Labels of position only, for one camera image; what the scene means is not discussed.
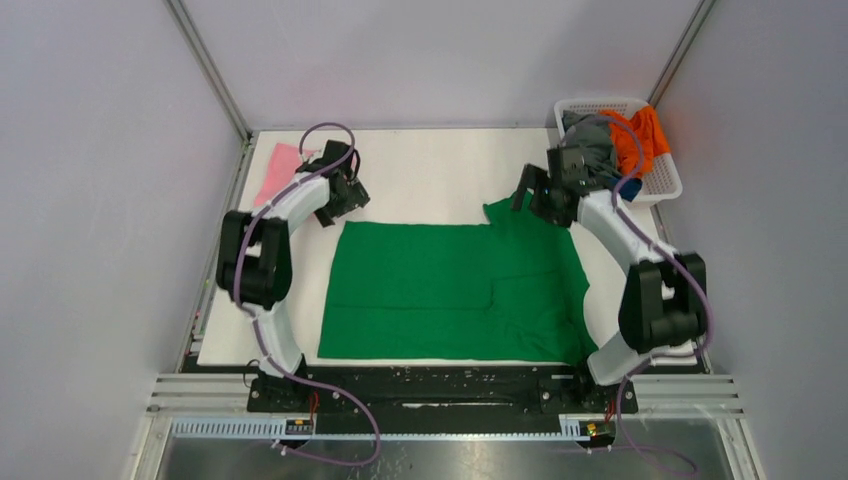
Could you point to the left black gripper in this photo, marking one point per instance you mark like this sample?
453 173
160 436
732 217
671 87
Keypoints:
355 197

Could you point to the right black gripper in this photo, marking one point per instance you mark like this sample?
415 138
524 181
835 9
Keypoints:
535 177

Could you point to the green t shirt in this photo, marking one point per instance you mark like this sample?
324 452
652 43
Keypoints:
509 289

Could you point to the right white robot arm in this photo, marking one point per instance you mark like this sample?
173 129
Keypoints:
664 302

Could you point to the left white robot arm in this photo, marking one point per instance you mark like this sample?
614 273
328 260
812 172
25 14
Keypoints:
254 261

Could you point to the folded pink t shirt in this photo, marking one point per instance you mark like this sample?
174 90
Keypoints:
284 161

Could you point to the grey t shirt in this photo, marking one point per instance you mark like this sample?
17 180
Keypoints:
592 136

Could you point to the blue t shirt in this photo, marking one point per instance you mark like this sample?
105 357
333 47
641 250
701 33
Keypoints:
631 189

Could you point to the orange t shirt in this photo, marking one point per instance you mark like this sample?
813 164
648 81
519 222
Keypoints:
637 140

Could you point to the white plastic laundry basket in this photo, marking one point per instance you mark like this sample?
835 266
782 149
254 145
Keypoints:
663 181

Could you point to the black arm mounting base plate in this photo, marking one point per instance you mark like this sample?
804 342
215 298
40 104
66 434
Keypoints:
510 400

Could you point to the aluminium frame rail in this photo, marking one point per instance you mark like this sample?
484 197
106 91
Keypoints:
194 40

